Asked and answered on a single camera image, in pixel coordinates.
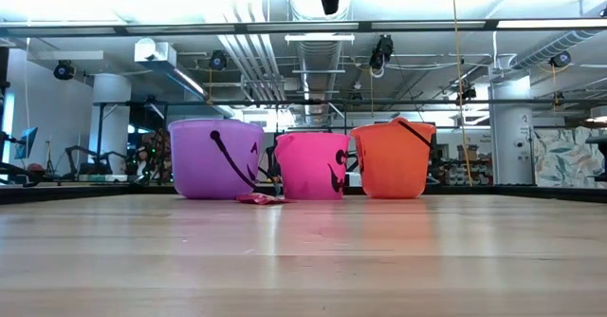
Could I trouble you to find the pink halloween bucket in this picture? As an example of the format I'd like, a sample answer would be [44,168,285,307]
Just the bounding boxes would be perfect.
[274,132,351,201]

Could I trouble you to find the purple halloween bucket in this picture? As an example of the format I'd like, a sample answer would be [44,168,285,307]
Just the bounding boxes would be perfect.
[168,118,266,200]

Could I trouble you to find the orange halloween bucket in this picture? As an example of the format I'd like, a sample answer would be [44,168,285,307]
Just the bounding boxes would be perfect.
[349,116,437,199]

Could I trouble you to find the white ceiling light fixture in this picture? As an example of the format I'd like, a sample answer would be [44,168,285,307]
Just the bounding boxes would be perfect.
[284,33,356,46]

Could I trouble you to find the white ceiling unit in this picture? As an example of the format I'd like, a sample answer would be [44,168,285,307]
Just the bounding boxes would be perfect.
[134,38,177,69]

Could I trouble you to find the red Skittles packet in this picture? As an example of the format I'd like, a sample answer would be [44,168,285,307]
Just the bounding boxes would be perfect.
[235,192,291,206]

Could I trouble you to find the plain white column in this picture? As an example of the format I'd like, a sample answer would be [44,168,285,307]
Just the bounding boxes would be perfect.
[91,73,133,176]

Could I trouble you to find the cluttered storage shelf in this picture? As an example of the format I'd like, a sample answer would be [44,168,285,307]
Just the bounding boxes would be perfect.
[435,143,492,187]

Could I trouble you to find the wide white column with signs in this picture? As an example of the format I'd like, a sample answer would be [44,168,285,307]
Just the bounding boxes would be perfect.
[489,75,536,186]

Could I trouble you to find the blue computer monitor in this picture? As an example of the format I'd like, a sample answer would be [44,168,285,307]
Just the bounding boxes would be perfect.
[12,125,40,161]

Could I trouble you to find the black floor stand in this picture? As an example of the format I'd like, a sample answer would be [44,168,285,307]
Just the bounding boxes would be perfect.
[0,160,45,188]

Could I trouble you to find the leaf pattern panel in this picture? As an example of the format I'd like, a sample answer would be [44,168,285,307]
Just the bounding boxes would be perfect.
[533,125,607,190]

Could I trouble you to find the overhead frame crossbar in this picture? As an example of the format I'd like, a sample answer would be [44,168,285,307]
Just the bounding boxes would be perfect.
[0,17,607,38]

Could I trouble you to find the silver ventilation duct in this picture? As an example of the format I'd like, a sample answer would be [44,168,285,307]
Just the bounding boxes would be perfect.
[288,0,352,124]

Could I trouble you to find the black ceiling camera with cable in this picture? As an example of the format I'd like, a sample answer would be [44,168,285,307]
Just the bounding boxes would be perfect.
[368,34,395,79]

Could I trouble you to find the yellow hanging cord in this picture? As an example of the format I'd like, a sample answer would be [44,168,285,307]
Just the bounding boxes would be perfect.
[449,0,474,187]

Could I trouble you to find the silver flexible duct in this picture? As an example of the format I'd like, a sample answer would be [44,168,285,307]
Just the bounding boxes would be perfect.
[509,28,599,71]

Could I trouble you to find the black aluminium table frame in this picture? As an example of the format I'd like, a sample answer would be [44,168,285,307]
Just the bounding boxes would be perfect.
[0,182,607,205]

